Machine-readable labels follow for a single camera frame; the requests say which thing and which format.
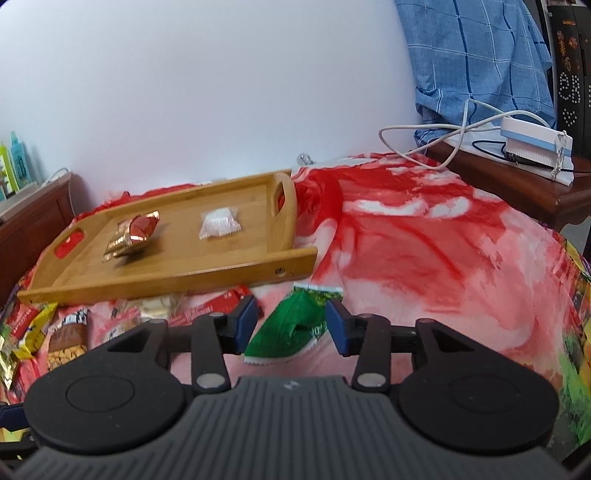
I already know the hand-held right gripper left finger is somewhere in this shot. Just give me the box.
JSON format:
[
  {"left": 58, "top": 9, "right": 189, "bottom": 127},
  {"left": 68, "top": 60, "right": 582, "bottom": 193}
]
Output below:
[{"left": 108, "top": 295, "right": 259, "bottom": 395}]

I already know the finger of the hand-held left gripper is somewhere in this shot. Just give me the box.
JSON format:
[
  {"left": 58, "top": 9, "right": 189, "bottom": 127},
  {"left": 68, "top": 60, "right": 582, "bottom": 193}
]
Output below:
[
  {"left": 0, "top": 440, "right": 38, "bottom": 462},
  {"left": 0, "top": 402, "right": 27, "bottom": 430}
]

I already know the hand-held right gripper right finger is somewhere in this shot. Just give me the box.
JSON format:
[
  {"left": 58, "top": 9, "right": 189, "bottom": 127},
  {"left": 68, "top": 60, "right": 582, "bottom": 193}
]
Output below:
[{"left": 325, "top": 299, "right": 476, "bottom": 393}]

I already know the long glossy red packet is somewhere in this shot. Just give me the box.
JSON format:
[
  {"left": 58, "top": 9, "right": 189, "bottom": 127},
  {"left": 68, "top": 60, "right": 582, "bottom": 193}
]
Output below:
[{"left": 168, "top": 286, "right": 252, "bottom": 326}]

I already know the bamboo serving tray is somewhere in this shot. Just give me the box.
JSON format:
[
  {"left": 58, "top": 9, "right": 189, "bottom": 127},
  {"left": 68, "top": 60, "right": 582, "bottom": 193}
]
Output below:
[{"left": 17, "top": 170, "right": 319, "bottom": 305}]

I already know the beige wafer packet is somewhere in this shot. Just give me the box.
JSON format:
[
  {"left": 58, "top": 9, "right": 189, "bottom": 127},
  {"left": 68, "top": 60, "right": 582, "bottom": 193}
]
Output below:
[{"left": 139, "top": 295, "right": 183, "bottom": 324}]

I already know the yellow snack packet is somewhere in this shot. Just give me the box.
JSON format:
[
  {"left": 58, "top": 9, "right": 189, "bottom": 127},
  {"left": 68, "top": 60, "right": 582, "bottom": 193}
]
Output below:
[{"left": 11, "top": 302, "right": 58, "bottom": 361}]

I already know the brown peanut bar packet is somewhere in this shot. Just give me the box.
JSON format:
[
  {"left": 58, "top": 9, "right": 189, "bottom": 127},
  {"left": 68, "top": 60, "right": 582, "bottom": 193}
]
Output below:
[{"left": 47, "top": 309, "right": 90, "bottom": 374}]

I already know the white candy packet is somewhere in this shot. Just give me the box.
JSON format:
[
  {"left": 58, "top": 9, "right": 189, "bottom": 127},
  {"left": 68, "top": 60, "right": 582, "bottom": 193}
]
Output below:
[{"left": 198, "top": 207, "right": 243, "bottom": 241}]

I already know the red white biscuit packet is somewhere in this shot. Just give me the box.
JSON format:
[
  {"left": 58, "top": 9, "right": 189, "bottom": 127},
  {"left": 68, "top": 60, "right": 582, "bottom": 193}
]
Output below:
[{"left": 90, "top": 307, "right": 141, "bottom": 344}]

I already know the red gold snack packet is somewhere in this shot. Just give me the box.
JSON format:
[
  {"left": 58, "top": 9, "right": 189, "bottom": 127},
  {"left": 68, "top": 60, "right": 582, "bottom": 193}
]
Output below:
[{"left": 102, "top": 210, "right": 161, "bottom": 263}]

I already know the gold green snack packet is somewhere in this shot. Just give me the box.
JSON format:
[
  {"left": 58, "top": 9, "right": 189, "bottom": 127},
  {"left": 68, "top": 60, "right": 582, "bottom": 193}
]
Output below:
[{"left": 0, "top": 323, "right": 20, "bottom": 393}]

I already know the red floral blanket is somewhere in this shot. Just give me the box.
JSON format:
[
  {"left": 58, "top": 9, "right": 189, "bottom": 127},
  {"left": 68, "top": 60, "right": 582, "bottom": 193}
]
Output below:
[{"left": 0, "top": 150, "right": 591, "bottom": 467}]

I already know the brown wooden cabinet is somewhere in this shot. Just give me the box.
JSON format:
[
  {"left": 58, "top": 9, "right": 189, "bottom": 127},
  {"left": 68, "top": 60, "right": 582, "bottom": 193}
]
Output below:
[{"left": 0, "top": 173, "right": 77, "bottom": 305}]

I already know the dark wooden nightstand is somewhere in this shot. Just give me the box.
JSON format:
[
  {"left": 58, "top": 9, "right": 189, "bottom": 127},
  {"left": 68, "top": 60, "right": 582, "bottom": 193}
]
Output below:
[{"left": 422, "top": 138, "right": 591, "bottom": 232}]

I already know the tall teal spray bottle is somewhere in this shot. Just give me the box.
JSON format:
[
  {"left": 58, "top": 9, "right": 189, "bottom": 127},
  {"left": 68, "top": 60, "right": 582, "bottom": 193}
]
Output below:
[{"left": 9, "top": 131, "right": 32, "bottom": 190}]

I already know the white blue box device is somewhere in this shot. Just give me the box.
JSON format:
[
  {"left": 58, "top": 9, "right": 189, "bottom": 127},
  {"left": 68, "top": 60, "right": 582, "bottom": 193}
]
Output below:
[{"left": 500, "top": 116, "right": 575, "bottom": 185}]

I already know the blue plaid shirt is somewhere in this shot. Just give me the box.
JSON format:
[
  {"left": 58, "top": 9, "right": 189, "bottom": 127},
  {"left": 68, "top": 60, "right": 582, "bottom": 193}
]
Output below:
[{"left": 394, "top": 0, "right": 557, "bottom": 148}]

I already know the black dotted board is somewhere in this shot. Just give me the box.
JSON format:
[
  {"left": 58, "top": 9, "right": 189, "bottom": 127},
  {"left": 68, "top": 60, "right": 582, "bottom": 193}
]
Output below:
[{"left": 538, "top": 0, "right": 591, "bottom": 153}]

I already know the black cable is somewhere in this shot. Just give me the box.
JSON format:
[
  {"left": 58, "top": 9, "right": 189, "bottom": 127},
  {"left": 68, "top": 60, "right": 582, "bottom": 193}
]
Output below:
[{"left": 471, "top": 138, "right": 575, "bottom": 175}]

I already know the white cable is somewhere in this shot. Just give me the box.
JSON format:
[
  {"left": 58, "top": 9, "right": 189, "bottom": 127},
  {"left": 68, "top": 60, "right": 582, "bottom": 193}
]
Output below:
[{"left": 379, "top": 98, "right": 522, "bottom": 169}]

